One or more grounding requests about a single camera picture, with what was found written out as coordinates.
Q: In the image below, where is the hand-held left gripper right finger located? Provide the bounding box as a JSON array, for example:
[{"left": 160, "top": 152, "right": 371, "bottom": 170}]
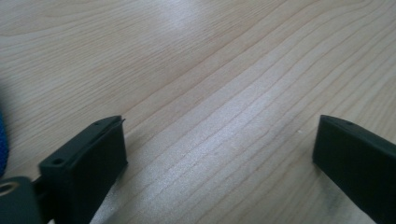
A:
[{"left": 312, "top": 114, "right": 396, "bottom": 224}]

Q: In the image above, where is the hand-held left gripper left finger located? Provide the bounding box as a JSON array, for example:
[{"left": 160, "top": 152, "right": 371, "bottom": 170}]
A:
[{"left": 38, "top": 115, "right": 129, "bottom": 224}]

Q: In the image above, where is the blue cloth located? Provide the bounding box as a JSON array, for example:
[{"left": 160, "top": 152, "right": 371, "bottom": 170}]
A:
[{"left": 0, "top": 111, "right": 9, "bottom": 179}]

